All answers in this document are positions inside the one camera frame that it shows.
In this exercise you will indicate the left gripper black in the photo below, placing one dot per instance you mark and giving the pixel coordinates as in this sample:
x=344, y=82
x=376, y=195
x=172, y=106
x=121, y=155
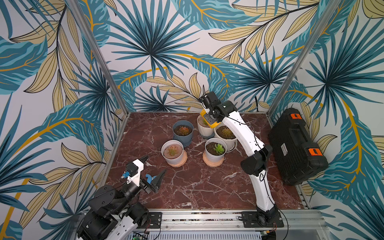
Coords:
x=156, y=181

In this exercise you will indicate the yellow plastic watering can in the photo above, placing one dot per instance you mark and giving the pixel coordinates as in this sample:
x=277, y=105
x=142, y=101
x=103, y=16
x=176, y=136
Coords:
x=209, y=121

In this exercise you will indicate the large white pot yellow succulent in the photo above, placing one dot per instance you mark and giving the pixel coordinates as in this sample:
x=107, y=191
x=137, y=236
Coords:
x=224, y=133

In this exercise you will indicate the white pot pink succulent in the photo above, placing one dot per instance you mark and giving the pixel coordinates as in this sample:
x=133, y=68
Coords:
x=174, y=153

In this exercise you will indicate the small white pot green succulent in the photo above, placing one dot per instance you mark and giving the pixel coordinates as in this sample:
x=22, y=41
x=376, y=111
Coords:
x=214, y=153

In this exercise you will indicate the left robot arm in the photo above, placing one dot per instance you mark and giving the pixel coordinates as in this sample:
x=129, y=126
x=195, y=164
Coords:
x=114, y=214

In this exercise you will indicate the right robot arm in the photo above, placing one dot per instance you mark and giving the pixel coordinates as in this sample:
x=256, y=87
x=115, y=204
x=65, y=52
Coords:
x=255, y=165

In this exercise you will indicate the white ribbed pot green succulent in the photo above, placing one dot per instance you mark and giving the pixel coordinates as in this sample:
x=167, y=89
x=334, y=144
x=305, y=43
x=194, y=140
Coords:
x=204, y=129

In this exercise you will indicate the blue pot red succulent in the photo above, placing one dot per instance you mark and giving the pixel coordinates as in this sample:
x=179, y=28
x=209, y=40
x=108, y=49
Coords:
x=183, y=132

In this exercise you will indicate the blue spray nozzle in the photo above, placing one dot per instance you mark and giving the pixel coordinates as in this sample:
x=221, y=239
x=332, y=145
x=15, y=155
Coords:
x=150, y=178

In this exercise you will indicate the black tool case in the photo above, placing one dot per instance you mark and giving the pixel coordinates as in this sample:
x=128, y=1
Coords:
x=298, y=157

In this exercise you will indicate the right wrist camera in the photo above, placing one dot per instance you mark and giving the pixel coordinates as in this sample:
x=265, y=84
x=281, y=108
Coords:
x=209, y=101

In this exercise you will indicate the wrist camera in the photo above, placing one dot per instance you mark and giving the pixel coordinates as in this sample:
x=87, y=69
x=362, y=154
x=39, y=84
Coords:
x=132, y=174
x=209, y=101

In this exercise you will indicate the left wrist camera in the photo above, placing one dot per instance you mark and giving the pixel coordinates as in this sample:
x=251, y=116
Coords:
x=132, y=174

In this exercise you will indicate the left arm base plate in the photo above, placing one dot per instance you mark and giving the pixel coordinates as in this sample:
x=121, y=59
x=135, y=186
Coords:
x=154, y=221

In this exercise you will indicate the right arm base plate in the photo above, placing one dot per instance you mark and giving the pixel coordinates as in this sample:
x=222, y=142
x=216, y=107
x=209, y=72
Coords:
x=258, y=220

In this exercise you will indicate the right aluminium frame post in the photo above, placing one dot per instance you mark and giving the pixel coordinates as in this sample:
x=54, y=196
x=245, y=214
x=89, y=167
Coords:
x=314, y=32

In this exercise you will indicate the aluminium frame post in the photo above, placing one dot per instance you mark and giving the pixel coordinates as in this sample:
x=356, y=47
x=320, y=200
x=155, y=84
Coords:
x=314, y=32
x=89, y=36

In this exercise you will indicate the aluminium front rail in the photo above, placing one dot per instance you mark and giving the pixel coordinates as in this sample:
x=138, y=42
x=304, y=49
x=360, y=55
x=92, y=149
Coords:
x=225, y=225

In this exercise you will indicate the left aluminium frame post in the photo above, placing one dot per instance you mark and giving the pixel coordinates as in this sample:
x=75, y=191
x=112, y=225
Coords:
x=89, y=36

